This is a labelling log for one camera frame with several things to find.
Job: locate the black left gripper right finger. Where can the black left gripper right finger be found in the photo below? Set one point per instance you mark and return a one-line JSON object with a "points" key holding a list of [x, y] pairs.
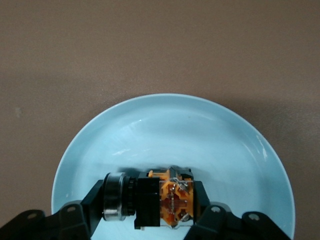
{"points": [[220, 225]]}

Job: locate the light blue round plate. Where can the light blue round plate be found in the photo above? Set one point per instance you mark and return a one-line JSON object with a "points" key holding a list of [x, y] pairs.
{"points": [[175, 130]]}

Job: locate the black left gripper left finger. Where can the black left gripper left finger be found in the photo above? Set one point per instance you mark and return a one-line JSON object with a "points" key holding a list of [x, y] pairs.
{"points": [[75, 220]]}

